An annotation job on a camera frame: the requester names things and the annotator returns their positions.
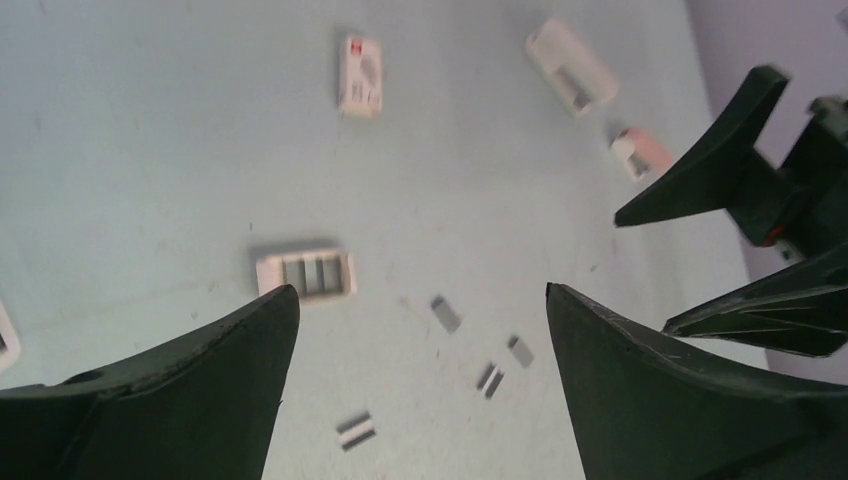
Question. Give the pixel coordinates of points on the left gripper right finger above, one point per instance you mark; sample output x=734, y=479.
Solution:
x=644, y=405

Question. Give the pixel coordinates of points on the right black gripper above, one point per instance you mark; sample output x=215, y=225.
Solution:
x=801, y=309

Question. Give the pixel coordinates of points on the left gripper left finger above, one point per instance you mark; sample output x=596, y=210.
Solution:
x=200, y=406

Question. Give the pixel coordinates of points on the small pink stapler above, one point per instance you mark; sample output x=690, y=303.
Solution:
x=641, y=153

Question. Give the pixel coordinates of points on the staple strip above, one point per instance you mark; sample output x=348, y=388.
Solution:
x=355, y=431
x=490, y=380
x=448, y=318
x=521, y=351

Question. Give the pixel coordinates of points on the white staple box barcode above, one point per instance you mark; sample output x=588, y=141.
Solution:
x=318, y=275

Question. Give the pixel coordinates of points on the white stapler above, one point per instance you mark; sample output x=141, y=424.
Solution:
x=578, y=77

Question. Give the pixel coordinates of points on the small white staple box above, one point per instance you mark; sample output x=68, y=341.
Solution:
x=360, y=86

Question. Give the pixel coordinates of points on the beige stapler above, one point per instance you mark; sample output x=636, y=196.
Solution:
x=10, y=343

